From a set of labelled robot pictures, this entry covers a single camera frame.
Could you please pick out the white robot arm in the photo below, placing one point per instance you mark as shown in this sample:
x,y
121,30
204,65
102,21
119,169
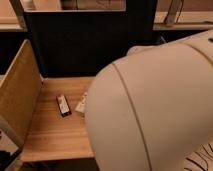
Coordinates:
x,y
153,110

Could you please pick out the white flat packet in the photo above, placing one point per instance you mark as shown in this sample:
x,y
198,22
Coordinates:
x,y
81,104

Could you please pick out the small dark rectangular packet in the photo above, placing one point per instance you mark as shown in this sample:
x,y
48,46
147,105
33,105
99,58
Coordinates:
x,y
63,105

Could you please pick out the black back panel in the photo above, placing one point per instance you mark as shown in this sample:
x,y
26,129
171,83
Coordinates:
x,y
82,43

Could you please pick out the left wooden side panel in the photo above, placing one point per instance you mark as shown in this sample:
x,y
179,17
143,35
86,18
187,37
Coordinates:
x,y
19,91

